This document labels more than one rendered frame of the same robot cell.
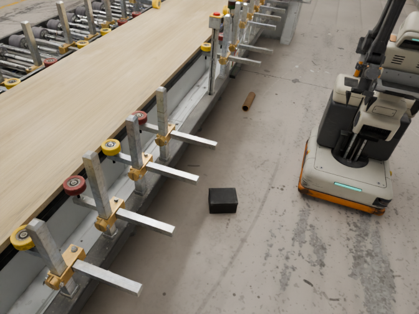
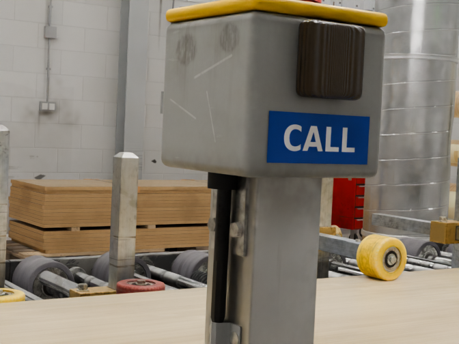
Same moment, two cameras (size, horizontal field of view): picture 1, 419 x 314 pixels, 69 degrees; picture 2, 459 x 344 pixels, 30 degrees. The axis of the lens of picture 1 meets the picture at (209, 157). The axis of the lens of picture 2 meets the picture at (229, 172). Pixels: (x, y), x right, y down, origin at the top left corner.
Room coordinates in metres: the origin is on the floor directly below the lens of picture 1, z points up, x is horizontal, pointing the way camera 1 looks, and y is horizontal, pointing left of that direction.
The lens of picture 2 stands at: (1.59, -0.20, 1.17)
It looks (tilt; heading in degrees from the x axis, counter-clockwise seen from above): 3 degrees down; 40
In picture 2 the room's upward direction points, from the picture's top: 3 degrees clockwise
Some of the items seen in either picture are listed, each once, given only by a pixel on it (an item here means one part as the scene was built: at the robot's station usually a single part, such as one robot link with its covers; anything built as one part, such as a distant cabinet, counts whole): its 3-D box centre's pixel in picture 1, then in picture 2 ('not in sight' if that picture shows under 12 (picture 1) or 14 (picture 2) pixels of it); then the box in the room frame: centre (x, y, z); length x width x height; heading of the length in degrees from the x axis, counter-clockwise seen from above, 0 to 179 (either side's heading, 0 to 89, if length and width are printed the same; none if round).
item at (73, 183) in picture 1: (77, 191); not in sight; (0.78, 0.51, 0.85); 0.08 x 0.08 x 0.11
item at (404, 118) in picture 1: (381, 127); not in sight; (1.67, -1.10, 0.68); 0.28 x 0.27 x 0.25; 74
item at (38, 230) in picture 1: (58, 268); not in sight; (0.46, 0.44, 0.86); 0.04 x 0.04 x 0.48; 74
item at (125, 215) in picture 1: (122, 214); not in sight; (0.72, 0.32, 0.80); 0.43 x 0.03 x 0.04; 74
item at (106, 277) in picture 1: (81, 267); not in sight; (0.48, 0.39, 0.83); 0.43 x 0.03 x 0.04; 74
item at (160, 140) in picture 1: (165, 134); not in sight; (1.20, 0.23, 0.84); 0.14 x 0.06 x 0.05; 164
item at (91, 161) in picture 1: (102, 202); not in sight; (0.70, 0.37, 0.90); 0.04 x 0.04 x 0.48; 74
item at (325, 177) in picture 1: (343, 166); not in sight; (1.84, -1.09, 0.16); 0.67 x 0.64 x 0.25; 164
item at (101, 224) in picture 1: (110, 214); not in sight; (0.72, 0.37, 0.81); 0.14 x 0.06 x 0.05; 164
